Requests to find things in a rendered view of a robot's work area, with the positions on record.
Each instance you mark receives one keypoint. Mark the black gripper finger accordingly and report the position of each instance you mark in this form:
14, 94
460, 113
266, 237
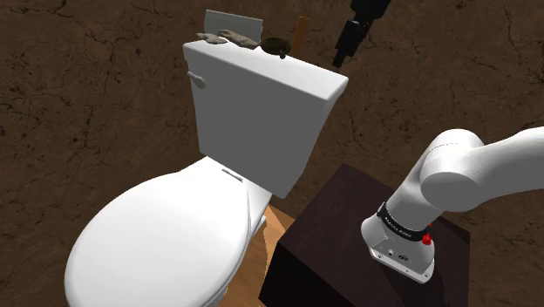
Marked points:
342, 54

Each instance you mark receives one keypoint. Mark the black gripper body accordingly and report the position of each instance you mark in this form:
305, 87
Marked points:
361, 15

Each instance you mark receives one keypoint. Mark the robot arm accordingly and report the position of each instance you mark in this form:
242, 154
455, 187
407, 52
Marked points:
450, 178

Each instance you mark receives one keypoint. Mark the brown wooden stick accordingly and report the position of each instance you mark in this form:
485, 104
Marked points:
300, 36

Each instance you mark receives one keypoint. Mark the dark olive bowl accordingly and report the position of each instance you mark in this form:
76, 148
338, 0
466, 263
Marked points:
275, 45

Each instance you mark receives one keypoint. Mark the long grey-brown stone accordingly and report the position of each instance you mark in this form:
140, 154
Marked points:
239, 38

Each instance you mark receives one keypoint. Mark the grey upright panel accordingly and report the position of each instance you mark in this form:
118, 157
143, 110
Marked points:
231, 24

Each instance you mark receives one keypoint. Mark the flat grey-brown stone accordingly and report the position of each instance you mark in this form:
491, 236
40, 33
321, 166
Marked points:
211, 38

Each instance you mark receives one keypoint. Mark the white toilet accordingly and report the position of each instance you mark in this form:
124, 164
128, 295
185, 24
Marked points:
238, 140

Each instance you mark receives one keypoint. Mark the dark robot stand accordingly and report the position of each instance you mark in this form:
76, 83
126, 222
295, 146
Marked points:
335, 238

